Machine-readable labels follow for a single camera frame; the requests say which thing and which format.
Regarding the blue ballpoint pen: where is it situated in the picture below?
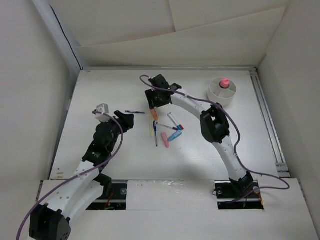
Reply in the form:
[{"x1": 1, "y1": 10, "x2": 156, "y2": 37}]
[{"x1": 153, "y1": 121, "x2": 158, "y2": 147}]

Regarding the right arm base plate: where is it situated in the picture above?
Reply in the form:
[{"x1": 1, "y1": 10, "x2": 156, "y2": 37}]
[{"x1": 211, "y1": 180, "x2": 264, "y2": 210}]

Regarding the purple tipped marker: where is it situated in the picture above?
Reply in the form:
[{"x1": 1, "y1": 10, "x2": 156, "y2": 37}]
[{"x1": 156, "y1": 122, "x2": 179, "y2": 131}]

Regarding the blue capped white marker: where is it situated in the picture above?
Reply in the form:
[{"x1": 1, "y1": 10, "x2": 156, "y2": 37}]
[{"x1": 167, "y1": 112, "x2": 182, "y2": 131}]

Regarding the white round divided container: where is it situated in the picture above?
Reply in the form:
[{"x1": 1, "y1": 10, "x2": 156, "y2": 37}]
[{"x1": 207, "y1": 77, "x2": 237, "y2": 108}]

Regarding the yellow pen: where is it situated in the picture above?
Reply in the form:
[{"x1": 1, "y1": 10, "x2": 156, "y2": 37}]
[{"x1": 149, "y1": 115, "x2": 154, "y2": 139}]

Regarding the purple pen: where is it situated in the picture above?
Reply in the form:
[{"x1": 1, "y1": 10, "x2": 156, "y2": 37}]
[{"x1": 125, "y1": 110, "x2": 146, "y2": 115}]

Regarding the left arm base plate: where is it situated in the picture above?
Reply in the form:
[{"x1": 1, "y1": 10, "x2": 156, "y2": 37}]
[{"x1": 87, "y1": 181, "x2": 128, "y2": 211}]

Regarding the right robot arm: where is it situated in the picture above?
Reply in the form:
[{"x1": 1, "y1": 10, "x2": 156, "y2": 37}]
[{"x1": 139, "y1": 74, "x2": 254, "y2": 198}]

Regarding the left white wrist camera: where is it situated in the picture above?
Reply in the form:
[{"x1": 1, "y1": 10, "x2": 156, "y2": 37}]
[{"x1": 93, "y1": 103, "x2": 110, "y2": 123}]

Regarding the pink capped glue bottle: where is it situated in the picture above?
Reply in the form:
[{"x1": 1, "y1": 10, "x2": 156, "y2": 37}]
[{"x1": 219, "y1": 78, "x2": 230, "y2": 89}]

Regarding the red capped white marker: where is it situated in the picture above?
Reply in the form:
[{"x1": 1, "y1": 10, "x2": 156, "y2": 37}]
[{"x1": 168, "y1": 112, "x2": 184, "y2": 131}]

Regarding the orange correction tape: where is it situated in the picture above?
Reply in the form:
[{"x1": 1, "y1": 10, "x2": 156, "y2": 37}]
[{"x1": 150, "y1": 108, "x2": 159, "y2": 122}]

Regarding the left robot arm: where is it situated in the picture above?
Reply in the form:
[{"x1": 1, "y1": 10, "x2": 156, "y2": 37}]
[{"x1": 29, "y1": 108, "x2": 134, "y2": 240}]

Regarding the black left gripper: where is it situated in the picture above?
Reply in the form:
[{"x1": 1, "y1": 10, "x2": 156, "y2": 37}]
[{"x1": 100, "y1": 111, "x2": 133, "y2": 152}]

